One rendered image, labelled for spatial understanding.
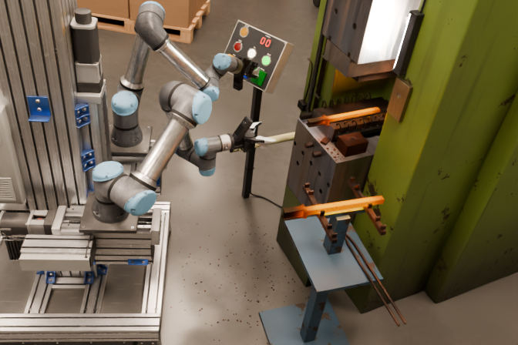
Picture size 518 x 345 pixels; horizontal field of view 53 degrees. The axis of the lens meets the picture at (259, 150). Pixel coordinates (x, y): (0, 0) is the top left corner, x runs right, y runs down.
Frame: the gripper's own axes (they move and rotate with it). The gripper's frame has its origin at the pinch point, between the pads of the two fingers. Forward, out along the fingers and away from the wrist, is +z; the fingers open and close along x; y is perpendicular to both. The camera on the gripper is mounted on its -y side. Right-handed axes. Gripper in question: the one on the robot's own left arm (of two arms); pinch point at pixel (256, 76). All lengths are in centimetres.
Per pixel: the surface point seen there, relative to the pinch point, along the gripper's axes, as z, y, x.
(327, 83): 17.7, 11.9, -30.5
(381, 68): -3, 29, -61
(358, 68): -14, 25, -56
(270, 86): 5.9, -1.9, -6.9
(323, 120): -3.4, -3.6, -46.6
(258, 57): 3.2, 9.3, 5.3
